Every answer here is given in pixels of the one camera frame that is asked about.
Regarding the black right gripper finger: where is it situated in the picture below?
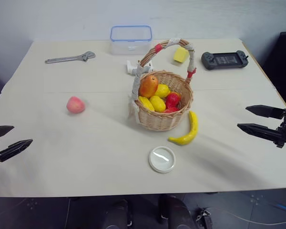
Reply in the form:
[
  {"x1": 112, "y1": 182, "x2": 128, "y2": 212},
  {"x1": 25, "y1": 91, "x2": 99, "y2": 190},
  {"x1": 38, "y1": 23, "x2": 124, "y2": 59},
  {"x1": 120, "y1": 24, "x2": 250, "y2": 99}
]
[
  {"x1": 245, "y1": 104, "x2": 286, "y2": 120},
  {"x1": 237, "y1": 123, "x2": 281, "y2": 144}
]

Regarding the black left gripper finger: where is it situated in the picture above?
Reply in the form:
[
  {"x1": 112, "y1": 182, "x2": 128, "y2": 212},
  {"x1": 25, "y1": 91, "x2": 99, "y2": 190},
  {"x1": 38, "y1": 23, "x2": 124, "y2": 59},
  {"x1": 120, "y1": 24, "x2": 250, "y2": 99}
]
[
  {"x1": 0, "y1": 139, "x2": 33, "y2": 163},
  {"x1": 0, "y1": 125, "x2": 15, "y2": 140}
]

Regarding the red fruit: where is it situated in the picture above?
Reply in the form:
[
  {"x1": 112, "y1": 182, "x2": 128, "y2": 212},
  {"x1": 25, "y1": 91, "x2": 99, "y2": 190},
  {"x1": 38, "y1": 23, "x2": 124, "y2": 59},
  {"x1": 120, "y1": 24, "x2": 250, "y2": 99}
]
[
  {"x1": 165, "y1": 92, "x2": 182, "y2": 108},
  {"x1": 162, "y1": 106, "x2": 180, "y2": 114}
]

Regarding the ribbed yellow star fruit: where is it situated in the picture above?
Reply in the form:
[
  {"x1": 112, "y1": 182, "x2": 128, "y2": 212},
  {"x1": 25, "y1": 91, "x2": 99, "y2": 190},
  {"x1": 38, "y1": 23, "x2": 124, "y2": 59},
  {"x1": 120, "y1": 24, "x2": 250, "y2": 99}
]
[{"x1": 138, "y1": 95, "x2": 155, "y2": 112}]

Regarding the black handheld game controller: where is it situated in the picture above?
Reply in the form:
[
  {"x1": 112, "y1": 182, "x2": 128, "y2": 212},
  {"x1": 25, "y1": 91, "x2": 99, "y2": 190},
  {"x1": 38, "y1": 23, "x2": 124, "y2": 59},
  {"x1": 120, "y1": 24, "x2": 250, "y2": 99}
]
[{"x1": 201, "y1": 50, "x2": 249, "y2": 71}]

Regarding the yellow banana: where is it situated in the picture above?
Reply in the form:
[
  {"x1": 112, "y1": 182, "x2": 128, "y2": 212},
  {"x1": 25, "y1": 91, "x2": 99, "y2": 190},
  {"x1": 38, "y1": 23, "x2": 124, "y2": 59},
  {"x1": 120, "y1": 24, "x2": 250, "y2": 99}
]
[{"x1": 168, "y1": 110, "x2": 199, "y2": 146}]

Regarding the white table cloth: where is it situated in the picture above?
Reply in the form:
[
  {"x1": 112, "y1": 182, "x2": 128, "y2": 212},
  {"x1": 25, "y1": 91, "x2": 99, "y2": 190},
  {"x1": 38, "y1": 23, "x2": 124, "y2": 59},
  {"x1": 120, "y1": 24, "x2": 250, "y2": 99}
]
[{"x1": 0, "y1": 38, "x2": 286, "y2": 198}]

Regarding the pink peach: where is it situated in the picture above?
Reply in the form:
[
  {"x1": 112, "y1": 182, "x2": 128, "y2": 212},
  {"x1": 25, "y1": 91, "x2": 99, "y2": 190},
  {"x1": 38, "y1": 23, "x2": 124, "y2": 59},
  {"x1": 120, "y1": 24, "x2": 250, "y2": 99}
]
[{"x1": 66, "y1": 96, "x2": 86, "y2": 114}]

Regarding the silver adjustable wrench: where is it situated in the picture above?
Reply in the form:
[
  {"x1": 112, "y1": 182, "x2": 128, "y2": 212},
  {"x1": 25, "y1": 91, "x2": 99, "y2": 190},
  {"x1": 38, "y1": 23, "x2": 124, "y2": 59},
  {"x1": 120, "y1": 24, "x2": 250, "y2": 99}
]
[{"x1": 44, "y1": 51, "x2": 96, "y2": 64}]

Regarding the round white lid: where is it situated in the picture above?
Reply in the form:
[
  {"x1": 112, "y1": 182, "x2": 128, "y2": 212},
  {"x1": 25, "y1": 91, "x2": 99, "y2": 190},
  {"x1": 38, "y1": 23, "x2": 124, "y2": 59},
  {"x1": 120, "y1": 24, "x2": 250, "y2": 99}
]
[{"x1": 148, "y1": 146, "x2": 176, "y2": 173}]

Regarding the black device on floor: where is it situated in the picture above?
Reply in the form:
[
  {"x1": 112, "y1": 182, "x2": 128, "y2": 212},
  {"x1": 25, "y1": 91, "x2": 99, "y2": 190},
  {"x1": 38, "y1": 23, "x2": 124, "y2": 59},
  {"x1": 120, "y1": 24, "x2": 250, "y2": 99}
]
[{"x1": 197, "y1": 208, "x2": 215, "y2": 229}]

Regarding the yellow sponge block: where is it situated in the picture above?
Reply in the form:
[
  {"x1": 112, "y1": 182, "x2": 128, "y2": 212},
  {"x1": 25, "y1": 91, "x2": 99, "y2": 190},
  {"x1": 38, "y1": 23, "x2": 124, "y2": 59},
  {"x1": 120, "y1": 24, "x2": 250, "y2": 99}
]
[{"x1": 173, "y1": 46, "x2": 190, "y2": 64}]

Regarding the yellow lemon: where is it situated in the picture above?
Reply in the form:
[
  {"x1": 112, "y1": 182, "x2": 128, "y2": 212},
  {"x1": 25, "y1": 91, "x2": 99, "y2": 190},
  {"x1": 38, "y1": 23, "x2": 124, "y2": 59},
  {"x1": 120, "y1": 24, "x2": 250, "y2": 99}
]
[
  {"x1": 154, "y1": 83, "x2": 171, "y2": 98},
  {"x1": 149, "y1": 95, "x2": 167, "y2": 113}
]

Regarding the red and orange mango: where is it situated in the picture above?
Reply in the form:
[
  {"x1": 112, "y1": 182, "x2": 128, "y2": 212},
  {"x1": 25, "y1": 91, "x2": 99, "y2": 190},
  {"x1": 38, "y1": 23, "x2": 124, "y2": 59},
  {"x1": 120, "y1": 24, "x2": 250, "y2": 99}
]
[{"x1": 138, "y1": 75, "x2": 159, "y2": 98}]

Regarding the small white plastic device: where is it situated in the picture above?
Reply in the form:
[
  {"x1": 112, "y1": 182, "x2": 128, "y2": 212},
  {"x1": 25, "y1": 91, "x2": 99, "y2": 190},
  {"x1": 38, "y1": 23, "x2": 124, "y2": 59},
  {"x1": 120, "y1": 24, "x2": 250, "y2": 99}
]
[{"x1": 126, "y1": 60, "x2": 154, "y2": 76}]

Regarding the clear container with blue rim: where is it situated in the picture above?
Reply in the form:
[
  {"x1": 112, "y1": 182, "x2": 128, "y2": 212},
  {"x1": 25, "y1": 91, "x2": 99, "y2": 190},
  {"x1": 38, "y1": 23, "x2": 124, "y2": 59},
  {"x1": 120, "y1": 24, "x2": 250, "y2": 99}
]
[{"x1": 110, "y1": 24, "x2": 153, "y2": 55}]

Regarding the white floor cable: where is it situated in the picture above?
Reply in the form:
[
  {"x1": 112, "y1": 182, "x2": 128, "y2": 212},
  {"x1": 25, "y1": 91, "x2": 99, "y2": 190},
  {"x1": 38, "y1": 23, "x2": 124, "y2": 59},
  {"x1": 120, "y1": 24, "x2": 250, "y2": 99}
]
[{"x1": 196, "y1": 209, "x2": 286, "y2": 226}]

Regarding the wicker basket with taped handle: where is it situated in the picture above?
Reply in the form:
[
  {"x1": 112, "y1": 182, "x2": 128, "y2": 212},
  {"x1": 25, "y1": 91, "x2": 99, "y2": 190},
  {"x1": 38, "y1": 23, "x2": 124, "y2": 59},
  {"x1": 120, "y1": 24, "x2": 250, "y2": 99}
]
[{"x1": 128, "y1": 38, "x2": 197, "y2": 132}]

